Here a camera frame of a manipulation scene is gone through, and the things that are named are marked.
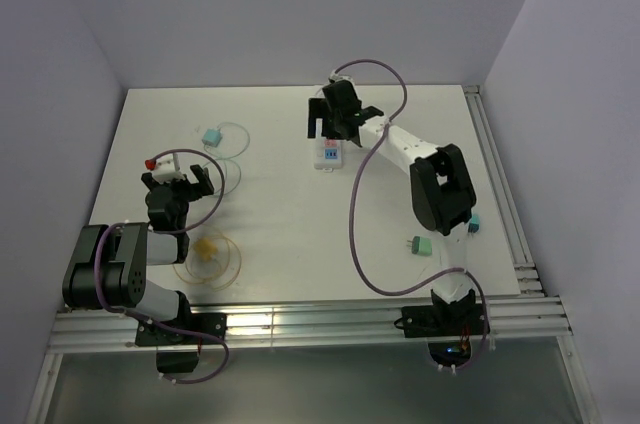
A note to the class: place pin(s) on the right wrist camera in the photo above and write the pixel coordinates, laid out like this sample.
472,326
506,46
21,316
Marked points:
335,76

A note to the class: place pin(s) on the green usb charger plug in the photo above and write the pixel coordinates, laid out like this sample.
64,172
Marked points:
420,246

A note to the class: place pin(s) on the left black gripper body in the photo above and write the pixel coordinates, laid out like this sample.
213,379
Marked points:
184,193

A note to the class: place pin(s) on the teal usb charger plug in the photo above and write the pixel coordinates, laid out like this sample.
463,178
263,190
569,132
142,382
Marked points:
474,224

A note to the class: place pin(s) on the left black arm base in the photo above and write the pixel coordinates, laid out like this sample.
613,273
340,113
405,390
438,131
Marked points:
179,351

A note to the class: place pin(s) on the light blue charger plug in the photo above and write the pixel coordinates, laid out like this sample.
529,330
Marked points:
212,137

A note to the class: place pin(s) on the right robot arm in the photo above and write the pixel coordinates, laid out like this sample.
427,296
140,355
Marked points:
441,189

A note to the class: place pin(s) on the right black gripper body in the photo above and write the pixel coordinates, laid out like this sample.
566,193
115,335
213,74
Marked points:
334,119

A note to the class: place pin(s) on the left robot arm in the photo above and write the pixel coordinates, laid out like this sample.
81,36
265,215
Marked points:
108,267

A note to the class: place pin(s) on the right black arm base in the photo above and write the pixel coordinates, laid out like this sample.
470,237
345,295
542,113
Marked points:
457,322

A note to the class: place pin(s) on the white multicolour power strip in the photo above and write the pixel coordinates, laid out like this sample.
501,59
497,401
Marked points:
327,154

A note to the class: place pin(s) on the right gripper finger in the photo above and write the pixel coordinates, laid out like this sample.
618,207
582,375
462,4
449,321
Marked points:
317,110
370,112

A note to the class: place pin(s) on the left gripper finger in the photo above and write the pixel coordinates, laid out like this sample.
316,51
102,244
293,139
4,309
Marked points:
148,180
203,186

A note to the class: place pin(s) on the aluminium right rail frame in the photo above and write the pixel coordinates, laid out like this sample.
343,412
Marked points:
525,267

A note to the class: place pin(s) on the aluminium front rail frame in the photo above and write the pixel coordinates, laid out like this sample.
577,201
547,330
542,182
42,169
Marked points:
301,325

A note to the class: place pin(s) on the yellow charger plug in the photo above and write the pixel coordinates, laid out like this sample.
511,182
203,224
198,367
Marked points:
205,249

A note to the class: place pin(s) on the aluminium rail frame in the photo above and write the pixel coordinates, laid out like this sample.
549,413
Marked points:
525,267
301,325

